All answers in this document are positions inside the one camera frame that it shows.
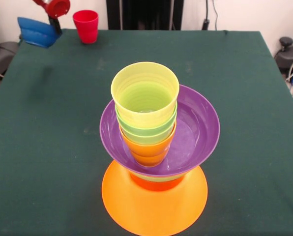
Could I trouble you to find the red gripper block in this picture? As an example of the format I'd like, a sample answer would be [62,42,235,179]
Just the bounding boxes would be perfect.
[32,0,71,35]

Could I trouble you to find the blue bowl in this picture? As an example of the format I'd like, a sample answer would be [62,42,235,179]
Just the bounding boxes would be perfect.
[17,16,62,49]

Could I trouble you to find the yellow cup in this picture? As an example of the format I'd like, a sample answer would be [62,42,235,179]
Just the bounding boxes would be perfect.
[110,61,180,128]

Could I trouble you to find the lime green cup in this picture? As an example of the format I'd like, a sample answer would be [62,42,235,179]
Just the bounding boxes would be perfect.
[118,122,177,145]

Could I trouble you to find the orange cup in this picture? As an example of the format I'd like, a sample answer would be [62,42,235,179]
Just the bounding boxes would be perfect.
[119,121,177,168]

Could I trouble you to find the light green bowl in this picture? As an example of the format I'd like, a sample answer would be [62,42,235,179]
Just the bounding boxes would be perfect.
[130,172,189,183]

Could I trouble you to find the purple bowl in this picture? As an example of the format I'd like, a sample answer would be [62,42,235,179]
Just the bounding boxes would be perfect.
[99,84,221,176]

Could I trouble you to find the small red-orange bowl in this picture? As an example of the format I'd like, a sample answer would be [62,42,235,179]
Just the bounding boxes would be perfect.
[130,175,186,192]

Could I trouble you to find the large orange bowl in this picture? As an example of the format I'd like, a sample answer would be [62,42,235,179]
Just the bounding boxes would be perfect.
[101,161,208,236]

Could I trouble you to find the red cup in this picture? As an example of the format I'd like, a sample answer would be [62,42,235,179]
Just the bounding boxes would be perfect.
[72,9,99,45]

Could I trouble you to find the dark green table cloth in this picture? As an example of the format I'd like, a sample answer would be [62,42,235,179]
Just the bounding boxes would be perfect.
[0,28,293,236]

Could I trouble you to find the black wall cable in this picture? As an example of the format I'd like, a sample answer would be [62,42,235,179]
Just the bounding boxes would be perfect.
[202,0,220,30]

